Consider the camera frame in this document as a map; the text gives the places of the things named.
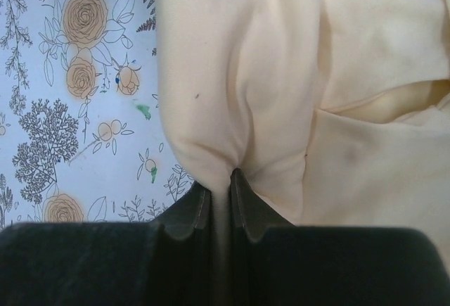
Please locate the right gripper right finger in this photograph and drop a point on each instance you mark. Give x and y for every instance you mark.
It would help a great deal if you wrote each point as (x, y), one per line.
(277, 263)

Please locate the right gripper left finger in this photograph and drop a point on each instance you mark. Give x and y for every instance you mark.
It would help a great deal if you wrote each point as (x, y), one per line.
(161, 262)

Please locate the beige t shirt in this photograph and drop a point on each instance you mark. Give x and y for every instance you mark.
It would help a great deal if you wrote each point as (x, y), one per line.
(337, 111)

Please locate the floral table mat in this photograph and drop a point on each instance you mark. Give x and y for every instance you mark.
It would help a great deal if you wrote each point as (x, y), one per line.
(81, 137)

